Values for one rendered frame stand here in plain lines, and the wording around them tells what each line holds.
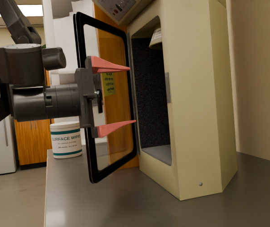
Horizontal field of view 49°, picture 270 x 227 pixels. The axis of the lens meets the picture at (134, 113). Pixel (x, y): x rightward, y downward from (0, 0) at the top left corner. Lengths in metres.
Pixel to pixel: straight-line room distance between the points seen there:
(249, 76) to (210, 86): 0.45
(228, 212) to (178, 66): 0.32
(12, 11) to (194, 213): 0.77
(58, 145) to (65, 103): 0.83
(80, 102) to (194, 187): 0.35
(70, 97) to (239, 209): 0.40
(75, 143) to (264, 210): 0.88
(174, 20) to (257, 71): 0.50
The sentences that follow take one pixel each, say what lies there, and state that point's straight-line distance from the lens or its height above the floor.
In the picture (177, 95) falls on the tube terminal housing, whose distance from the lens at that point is 0.68.
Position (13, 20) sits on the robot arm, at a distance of 1.02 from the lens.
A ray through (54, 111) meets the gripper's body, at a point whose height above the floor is 1.18.
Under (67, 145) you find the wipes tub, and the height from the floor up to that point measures 1.00.
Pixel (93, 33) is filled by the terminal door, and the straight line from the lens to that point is 0.77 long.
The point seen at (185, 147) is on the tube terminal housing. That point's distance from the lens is 0.69.
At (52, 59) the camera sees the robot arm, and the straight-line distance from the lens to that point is 0.98.
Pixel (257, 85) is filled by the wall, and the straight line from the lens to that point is 1.12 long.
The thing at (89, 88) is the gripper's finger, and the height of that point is 1.21.
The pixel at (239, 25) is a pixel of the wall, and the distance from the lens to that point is 1.20.
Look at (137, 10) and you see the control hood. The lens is 0.83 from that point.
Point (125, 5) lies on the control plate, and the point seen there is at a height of 1.43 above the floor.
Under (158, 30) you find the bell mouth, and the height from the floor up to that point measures 1.35.
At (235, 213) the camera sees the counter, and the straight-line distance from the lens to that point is 0.66.
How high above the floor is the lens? 1.19
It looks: 4 degrees down
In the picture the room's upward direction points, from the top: 5 degrees counter-clockwise
